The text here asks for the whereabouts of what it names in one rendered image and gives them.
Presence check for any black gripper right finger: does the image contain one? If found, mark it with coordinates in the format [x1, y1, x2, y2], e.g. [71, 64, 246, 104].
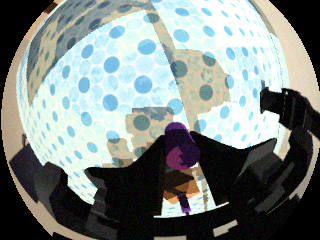
[189, 131, 277, 207]

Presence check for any purple marker cap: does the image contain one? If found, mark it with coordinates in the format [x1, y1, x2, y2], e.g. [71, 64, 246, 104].
[164, 121, 200, 171]

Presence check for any orange block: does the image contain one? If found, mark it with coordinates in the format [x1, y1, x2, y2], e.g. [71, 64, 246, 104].
[164, 168, 200, 204]

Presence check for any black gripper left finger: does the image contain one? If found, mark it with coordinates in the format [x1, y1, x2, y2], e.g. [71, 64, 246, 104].
[84, 135, 167, 216]

